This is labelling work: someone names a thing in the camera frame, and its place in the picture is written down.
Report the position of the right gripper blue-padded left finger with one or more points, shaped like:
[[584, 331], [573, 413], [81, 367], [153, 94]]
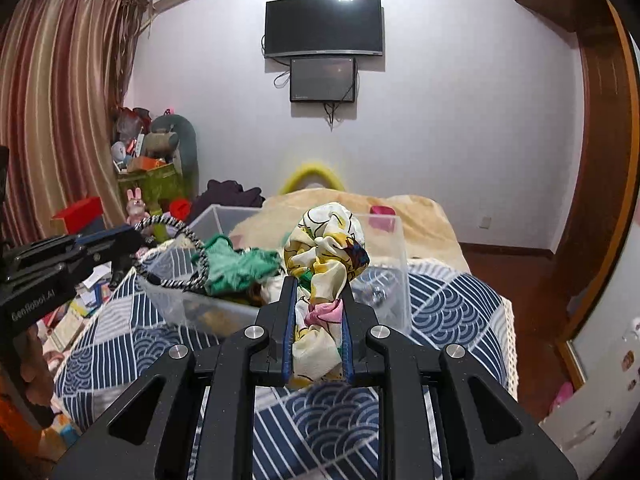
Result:
[[191, 414]]

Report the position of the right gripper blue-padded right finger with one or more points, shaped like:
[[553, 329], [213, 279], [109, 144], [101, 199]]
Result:
[[442, 415]]

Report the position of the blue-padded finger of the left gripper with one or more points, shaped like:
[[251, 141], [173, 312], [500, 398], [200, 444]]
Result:
[[77, 271], [98, 247]]

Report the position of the green knitted cloth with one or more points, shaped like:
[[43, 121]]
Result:
[[231, 271]]

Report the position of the black pouch with chain strap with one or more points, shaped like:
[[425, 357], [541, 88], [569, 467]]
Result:
[[234, 309]]

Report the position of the grey patterned item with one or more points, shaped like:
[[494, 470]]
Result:
[[377, 287]]

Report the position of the person's left hand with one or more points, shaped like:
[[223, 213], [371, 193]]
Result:
[[35, 371]]

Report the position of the red box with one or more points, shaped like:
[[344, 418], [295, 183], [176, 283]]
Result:
[[77, 217]]

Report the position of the pink bunny plush toy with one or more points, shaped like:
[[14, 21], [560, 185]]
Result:
[[135, 206]]

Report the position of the green cardboard box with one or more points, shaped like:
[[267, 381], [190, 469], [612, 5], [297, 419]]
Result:
[[159, 186]]

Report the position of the red plush item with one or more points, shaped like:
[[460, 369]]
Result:
[[180, 209]]

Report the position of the grey green plush pillow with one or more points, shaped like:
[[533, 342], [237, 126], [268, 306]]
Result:
[[172, 137]]

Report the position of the dark purple garment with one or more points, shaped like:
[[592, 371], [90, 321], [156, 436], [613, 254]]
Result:
[[225, 193]]

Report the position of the white wardrobe sliding door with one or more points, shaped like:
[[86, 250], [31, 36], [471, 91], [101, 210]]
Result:
[[597, 428]]

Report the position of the blue white patterned tablecloth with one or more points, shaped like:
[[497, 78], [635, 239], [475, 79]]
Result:
[[327, 431]]

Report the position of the red gold striped curtain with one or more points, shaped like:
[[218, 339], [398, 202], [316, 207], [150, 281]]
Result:
[[65, 69]]

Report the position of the yellow curved plush headrest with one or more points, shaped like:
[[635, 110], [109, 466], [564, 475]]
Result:
[[312, 175]]

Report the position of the brown wooden door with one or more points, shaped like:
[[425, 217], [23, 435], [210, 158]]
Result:
[[608, 175]]

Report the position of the beige fleece blanket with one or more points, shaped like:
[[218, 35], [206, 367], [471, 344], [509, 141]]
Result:
[[419, 221]]

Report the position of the white wall outlet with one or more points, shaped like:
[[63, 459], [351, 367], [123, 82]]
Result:
[[485, 223]]

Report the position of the small wall-mounted black screen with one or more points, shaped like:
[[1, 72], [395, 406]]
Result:
[[323, 79]]

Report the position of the large wall-mounted black television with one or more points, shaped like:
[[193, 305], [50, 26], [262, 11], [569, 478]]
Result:
[[314, 27]]

